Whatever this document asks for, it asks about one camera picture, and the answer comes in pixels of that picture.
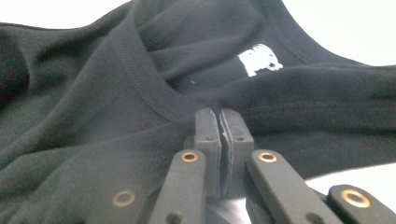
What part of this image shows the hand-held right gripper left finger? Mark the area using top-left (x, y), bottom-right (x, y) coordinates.
top-left (183, 106), bottom-right (222, 197)

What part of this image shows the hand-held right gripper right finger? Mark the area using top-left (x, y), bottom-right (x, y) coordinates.
top-left (220, 107), bottom-right (255, 197)

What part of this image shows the black sleeveless top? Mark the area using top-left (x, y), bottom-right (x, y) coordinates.
top-left (0, 0), bottom-right (396, 224)

